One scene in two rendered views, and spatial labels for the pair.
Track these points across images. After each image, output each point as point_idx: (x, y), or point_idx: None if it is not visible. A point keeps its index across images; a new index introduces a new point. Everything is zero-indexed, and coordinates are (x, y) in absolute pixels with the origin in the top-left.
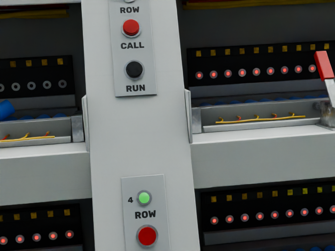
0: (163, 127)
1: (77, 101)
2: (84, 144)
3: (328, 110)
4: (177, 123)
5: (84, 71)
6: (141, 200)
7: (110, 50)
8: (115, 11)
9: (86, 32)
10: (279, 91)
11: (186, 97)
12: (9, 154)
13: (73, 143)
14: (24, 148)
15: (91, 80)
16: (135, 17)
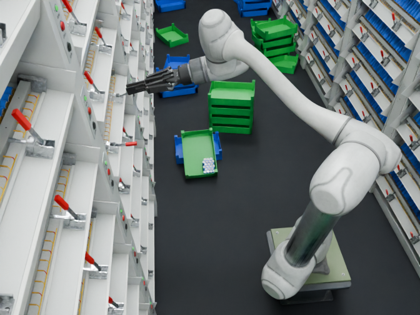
0: (127, 63)
1: None
2: (118, 75)
3: (125, 42)
4: (127, 60)
5: None
6: (130, 80)
7: (122, 50)
8: (121, 40)
9: (121, 49)
10: None
11: (127, 54)
12: (122, 85)
13: (115, 76)
14: (116, 83)
15: (124, 60)
16: (122, 40)
